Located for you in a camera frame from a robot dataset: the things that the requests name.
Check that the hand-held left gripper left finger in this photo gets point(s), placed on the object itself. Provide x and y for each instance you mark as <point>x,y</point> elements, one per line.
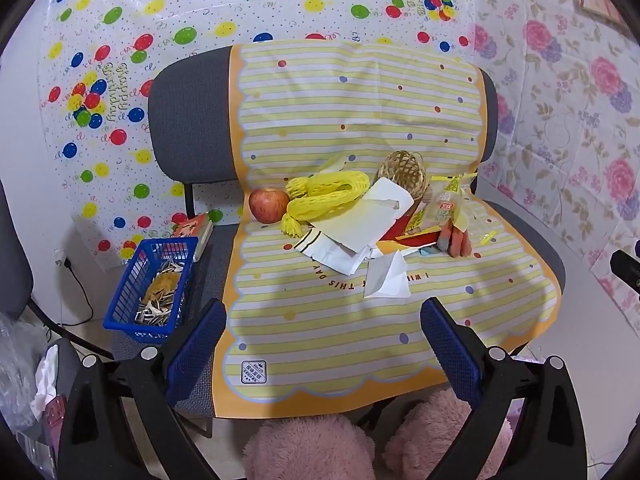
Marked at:
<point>195,355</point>

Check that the pile of seed shells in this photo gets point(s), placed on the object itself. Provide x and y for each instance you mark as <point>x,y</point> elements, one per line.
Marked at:
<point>162,295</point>

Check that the white striped paper bag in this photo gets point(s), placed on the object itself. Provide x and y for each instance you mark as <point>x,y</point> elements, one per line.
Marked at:
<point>330,255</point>

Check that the floral print plastic sheet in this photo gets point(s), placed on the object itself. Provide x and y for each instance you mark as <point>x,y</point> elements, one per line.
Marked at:
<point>550,110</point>

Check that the red envelope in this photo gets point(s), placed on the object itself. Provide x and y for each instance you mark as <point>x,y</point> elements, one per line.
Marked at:
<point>415,237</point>

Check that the orange paper envelope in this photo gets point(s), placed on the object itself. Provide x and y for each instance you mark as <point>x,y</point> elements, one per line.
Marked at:
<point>385,247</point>

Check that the blue plastic basket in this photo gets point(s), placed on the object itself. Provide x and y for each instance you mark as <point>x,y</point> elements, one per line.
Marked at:
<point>125,290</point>

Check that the balloon print plastic sheet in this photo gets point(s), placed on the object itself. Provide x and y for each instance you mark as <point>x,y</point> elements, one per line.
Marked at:
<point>150,10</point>

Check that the red apple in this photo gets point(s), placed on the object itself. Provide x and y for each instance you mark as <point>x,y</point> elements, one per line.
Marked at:
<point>267,205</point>

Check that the large white paper sheet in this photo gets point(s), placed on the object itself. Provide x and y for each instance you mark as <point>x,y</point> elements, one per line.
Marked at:
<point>365,220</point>

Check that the red cover book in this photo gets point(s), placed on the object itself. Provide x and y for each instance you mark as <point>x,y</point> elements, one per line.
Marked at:
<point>192,227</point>

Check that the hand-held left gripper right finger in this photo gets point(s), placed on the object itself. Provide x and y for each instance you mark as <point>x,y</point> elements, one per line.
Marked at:
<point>450,355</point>

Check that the pale paper scrap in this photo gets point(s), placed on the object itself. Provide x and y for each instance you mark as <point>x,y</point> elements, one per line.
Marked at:
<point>332,162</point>

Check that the clear yellow snack packet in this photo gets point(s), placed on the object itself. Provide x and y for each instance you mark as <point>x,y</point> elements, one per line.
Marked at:
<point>442,205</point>

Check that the clear plastic bag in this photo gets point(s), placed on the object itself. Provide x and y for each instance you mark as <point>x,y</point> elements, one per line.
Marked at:
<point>20,360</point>

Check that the teal paper scrap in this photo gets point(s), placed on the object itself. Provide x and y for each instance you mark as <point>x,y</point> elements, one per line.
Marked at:
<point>427,250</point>

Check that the grey office chair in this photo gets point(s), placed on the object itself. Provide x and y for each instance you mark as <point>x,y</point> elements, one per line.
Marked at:
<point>190,110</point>

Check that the dark grey chair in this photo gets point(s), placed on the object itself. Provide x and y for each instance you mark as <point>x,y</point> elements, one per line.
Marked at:
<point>15,260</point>

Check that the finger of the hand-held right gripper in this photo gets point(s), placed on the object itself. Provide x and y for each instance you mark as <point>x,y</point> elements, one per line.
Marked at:
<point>625,267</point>

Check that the white tissue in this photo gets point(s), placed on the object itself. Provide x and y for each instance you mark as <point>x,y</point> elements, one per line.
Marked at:
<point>387,275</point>

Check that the orange knitted glove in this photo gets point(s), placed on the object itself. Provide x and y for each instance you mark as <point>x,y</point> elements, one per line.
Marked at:
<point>457,242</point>

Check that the yellow foam fruit net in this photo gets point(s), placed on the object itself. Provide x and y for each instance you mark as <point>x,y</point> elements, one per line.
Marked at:
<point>325,190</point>

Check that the small yellow wrapper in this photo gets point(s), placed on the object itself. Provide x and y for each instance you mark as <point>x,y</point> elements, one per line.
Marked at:
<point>485,237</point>

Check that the yellow striped cloth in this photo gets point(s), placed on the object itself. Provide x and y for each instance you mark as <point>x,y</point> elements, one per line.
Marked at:
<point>350,310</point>

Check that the woven bamboo basket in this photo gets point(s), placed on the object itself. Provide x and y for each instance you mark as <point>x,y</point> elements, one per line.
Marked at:
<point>400,170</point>

